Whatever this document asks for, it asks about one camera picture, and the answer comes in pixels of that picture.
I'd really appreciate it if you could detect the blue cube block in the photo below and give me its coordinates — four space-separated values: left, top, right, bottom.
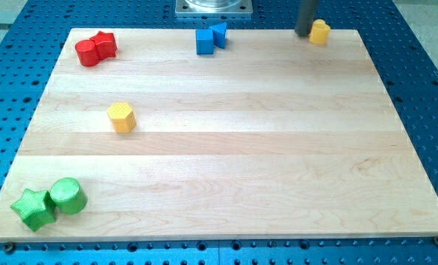
195 29 214 55

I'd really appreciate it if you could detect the yellow hexagon block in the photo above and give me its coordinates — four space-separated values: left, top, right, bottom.
107 102 136 133

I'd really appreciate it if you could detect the light wooden board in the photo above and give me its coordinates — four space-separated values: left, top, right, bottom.
0 29 438 242

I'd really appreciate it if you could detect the blue triangle block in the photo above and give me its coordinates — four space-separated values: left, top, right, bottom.
208 22 227 49

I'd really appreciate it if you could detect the red star block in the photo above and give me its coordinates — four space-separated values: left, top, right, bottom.
90 31 117 60

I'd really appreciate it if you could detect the yellow heart block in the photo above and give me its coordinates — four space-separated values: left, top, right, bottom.
308 19 331 45

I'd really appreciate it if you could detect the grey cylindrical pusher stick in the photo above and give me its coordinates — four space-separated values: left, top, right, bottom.
294 0 319 37

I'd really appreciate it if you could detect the red cylinder block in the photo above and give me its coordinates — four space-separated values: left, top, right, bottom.
75 40 100 67

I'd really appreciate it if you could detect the green cylinder block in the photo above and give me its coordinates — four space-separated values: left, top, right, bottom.
49 177 88 215

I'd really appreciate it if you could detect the green star block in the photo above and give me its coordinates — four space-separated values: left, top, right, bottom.
10 188 56 232

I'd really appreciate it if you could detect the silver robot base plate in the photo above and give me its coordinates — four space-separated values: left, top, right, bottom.
174 0 253 17

